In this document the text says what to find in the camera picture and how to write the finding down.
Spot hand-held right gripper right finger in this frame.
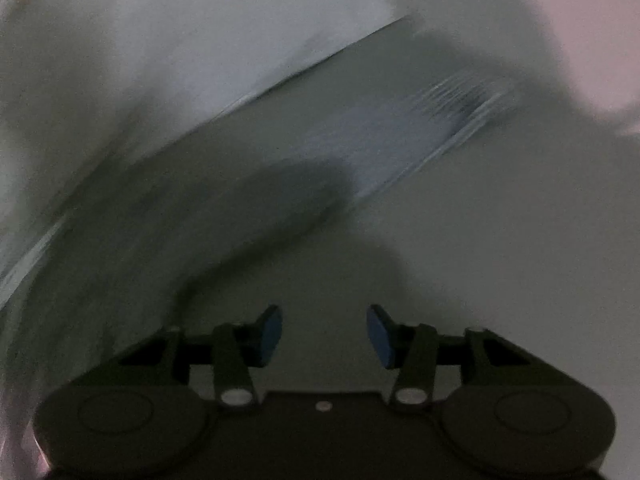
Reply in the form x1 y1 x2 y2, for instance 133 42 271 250
366 304 533 407

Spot checked garment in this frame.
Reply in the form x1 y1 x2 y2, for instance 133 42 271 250
345 71 521 203

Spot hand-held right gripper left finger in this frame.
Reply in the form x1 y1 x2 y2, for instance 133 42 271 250
117 304 284 407

